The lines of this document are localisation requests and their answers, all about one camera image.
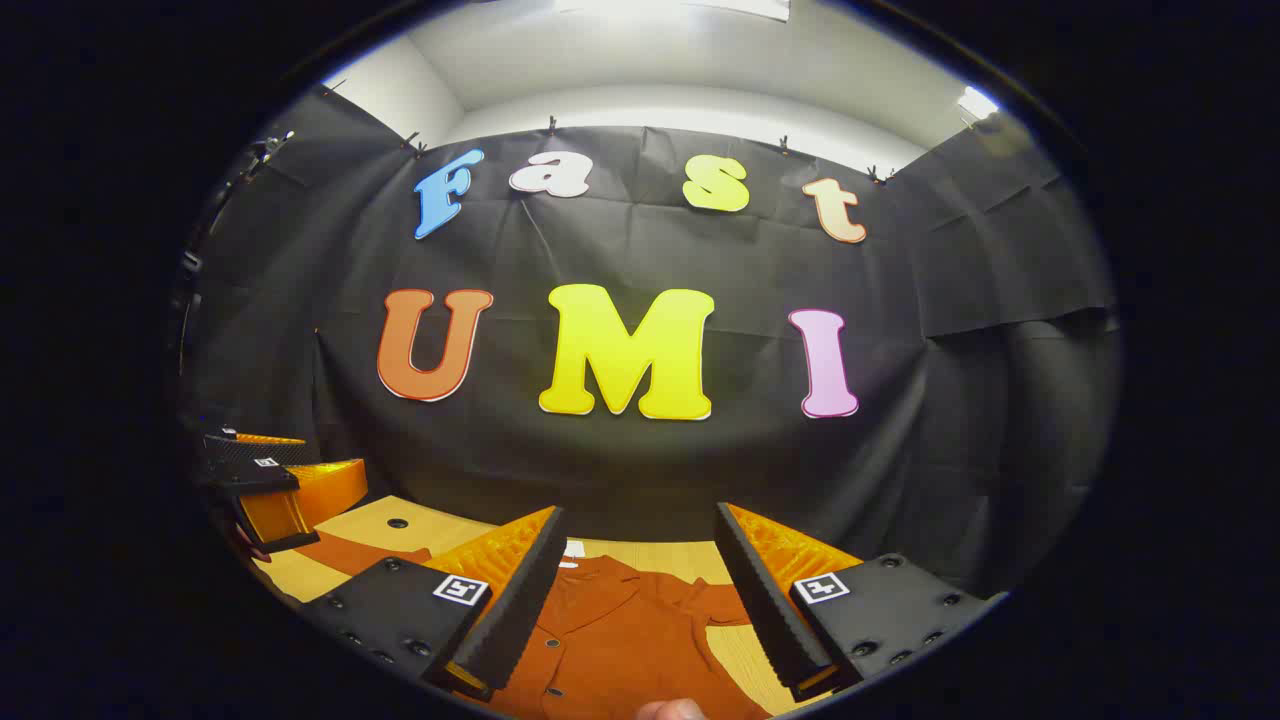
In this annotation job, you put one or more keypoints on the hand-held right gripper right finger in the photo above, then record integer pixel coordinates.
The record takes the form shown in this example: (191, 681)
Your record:
(760, 600)

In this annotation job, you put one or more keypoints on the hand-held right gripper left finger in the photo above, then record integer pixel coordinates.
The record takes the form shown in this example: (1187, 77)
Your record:
(520, 600)

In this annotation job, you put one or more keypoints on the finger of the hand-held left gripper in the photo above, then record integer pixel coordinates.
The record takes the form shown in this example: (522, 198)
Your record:
(225, 438)
(245, 478)

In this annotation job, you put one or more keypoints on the black backdrop cloth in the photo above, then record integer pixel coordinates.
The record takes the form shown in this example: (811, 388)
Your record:
(620, 470)

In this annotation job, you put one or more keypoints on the ceiling light panel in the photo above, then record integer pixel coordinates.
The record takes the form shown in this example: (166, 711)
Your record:
(977, 102)

